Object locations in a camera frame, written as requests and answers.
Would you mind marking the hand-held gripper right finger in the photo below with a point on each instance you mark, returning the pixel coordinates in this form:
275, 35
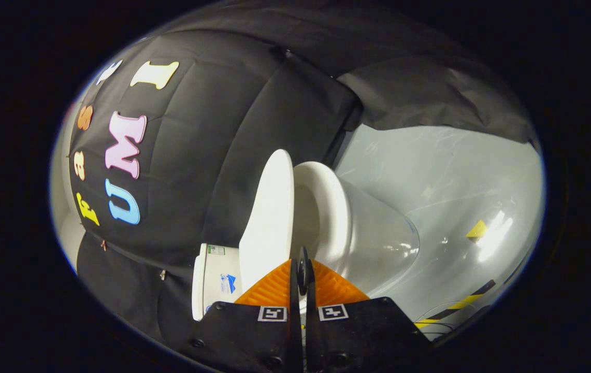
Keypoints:
362, 336

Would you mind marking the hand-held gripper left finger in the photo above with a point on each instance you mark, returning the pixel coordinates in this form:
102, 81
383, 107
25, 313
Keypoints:
254, 336

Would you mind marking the white toilet lid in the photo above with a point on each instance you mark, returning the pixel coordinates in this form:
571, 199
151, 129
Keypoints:
269, 217

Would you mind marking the white toilet bowl with seat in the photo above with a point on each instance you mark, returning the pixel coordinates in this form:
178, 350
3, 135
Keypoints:
373, 228

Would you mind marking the black yellow striped floor tape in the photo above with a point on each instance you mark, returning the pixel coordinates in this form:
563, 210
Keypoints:
456, 303

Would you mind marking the small yellow tape piece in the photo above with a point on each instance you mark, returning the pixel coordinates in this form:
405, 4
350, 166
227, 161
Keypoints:
477, 229

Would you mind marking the black backdrop cloth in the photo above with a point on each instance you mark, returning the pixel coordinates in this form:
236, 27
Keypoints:
197, 155

